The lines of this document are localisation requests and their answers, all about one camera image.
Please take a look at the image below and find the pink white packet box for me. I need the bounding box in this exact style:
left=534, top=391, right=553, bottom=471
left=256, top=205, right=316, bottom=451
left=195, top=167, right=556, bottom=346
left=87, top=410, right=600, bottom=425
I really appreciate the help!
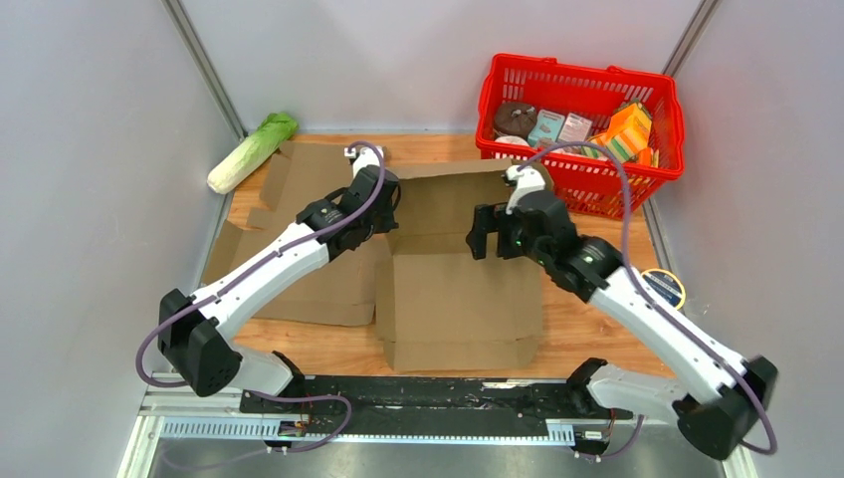
left=557, top=113, right=592, bottom=142

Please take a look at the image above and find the yellow blue tape roll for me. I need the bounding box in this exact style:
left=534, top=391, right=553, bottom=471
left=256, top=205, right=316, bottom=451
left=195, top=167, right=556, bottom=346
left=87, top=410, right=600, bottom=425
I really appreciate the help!
left=641, top=268, right=687, bottom=310

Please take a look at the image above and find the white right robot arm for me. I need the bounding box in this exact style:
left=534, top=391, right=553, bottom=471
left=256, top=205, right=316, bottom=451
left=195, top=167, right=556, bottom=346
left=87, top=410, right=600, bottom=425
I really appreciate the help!
left=466, top=191, right=778, bottom=461

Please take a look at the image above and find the red plastic basket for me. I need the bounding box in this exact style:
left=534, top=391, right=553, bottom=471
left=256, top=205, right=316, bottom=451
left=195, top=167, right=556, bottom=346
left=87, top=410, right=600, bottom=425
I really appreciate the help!
left=476, top=53, right=685, bottom=218

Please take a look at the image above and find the brown cardboard box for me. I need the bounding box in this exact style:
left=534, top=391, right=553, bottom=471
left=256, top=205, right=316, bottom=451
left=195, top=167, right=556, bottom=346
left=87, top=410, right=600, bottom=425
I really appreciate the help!
left=375, top=159, right=543, bottom=372

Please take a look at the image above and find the brown round container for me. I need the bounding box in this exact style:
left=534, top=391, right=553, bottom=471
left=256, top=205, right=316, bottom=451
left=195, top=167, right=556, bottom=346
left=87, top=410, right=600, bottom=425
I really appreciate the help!
left=493, top=102, right=537, bottom=138

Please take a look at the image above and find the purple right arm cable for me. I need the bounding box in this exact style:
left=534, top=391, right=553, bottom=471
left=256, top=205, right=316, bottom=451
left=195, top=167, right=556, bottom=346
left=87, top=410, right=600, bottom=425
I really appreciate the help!
left=511, top=139, right=779, bottom=462

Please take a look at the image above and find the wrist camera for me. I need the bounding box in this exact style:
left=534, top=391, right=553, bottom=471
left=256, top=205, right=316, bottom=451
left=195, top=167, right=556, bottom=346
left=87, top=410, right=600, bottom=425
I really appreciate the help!
left=343, top=145, right=384, bottom=178
left=504, top=164, right=546, bottom=215

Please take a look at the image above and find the aluminium frame rail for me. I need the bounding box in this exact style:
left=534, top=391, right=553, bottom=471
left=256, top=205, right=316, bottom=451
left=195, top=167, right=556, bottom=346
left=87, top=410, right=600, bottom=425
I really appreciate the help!
left=118, top=375, right=635, bottom=477

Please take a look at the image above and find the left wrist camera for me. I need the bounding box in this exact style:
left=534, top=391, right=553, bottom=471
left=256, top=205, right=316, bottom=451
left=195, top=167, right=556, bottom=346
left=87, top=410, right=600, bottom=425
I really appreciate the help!
left=343, top=145, right=384, bottom=178

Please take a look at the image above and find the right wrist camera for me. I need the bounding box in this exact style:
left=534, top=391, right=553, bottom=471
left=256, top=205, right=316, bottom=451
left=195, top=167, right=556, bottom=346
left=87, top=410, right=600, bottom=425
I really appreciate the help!
left=504, top=164, right=546, bottom=215

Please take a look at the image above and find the flat cardboard sheet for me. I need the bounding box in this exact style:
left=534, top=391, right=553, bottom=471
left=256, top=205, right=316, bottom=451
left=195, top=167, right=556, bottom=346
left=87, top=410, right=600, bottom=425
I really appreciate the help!
left=185, top=141, right=398, bottom=339

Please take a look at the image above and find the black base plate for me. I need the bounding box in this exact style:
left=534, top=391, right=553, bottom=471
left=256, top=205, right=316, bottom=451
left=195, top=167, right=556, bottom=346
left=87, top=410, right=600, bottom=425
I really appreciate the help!
left=239, top=375, right=632, bottom=437

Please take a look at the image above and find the teal packet box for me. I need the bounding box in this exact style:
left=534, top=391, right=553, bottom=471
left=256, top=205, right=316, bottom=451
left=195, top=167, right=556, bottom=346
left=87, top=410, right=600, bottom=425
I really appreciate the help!
left=527, top=110, right=566, bottom=148

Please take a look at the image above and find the orange yellow striped box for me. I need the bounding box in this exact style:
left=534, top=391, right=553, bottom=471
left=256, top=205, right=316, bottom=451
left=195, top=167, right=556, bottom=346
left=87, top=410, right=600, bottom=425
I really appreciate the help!
left=588, top=99, right=659, bottom=167

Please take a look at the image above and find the napa cabbage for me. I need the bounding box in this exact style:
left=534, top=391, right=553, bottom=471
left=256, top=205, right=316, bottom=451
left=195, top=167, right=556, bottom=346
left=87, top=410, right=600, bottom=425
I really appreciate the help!
left=206, top=113, right=299, bottom=194

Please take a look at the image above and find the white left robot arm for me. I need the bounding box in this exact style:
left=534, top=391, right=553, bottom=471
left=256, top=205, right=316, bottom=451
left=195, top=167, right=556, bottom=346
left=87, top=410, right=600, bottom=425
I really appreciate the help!
left=157, top=165, right=401, bottom=413

